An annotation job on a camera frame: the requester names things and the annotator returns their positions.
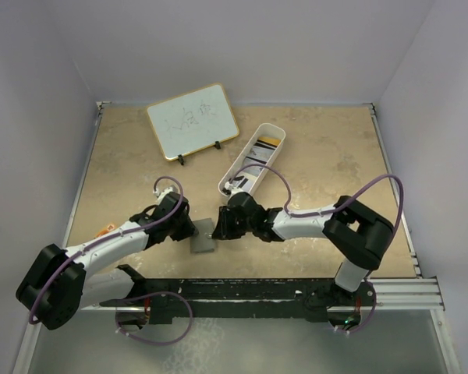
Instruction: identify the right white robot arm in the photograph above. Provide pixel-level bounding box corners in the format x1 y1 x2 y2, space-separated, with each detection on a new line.
211 192 395 305

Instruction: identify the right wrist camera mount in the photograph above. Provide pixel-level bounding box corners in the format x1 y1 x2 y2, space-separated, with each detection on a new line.
222 182 243 196

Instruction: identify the white oblong plastic tray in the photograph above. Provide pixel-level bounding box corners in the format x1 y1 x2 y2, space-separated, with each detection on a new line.
218 123 286 200

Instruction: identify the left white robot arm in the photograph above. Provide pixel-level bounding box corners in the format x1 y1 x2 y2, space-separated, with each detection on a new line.
16 191 196 330

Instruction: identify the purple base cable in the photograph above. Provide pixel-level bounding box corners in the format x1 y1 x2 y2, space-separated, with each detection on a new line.
333 280 379 336
115 290 196 346

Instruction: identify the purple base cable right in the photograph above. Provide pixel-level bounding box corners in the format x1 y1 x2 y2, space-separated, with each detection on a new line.
333 280 379 336

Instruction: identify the grey card holder wallet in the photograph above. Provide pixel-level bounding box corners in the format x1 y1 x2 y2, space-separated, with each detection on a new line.
190 218 216 254

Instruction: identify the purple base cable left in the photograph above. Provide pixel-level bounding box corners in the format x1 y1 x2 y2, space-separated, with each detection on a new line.
115 290 196 346

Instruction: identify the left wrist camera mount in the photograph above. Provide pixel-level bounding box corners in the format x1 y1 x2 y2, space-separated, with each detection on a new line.
153 185 178 200

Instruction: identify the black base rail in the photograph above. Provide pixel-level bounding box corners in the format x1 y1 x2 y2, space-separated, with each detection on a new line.
99 277 375 324

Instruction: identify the orange card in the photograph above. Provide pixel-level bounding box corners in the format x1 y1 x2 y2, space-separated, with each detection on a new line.
96 224 115 238

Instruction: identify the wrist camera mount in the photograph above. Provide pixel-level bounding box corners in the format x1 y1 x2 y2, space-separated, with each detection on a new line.
222 182 243 196
153 185 178 200

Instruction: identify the small whiteboard wooden frame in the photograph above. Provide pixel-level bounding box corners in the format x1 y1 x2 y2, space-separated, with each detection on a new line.
145 83 239 161

